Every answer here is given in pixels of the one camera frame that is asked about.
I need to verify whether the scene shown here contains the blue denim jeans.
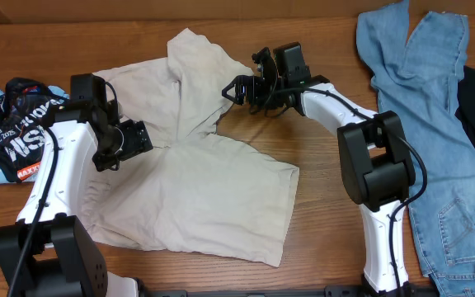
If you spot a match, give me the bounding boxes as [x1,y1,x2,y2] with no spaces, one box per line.
[356,1,475,296]

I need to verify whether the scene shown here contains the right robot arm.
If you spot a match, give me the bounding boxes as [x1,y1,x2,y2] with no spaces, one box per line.
[222,42,416,296]

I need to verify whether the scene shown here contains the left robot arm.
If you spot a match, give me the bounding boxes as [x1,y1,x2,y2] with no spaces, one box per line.
[0,73,153,297]

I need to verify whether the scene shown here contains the black printed jersey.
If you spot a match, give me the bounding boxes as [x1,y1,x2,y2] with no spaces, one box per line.
[0,78,69,183]

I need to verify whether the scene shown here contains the beige shorts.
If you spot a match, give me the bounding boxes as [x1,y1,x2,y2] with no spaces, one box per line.
[79,29,299,266]

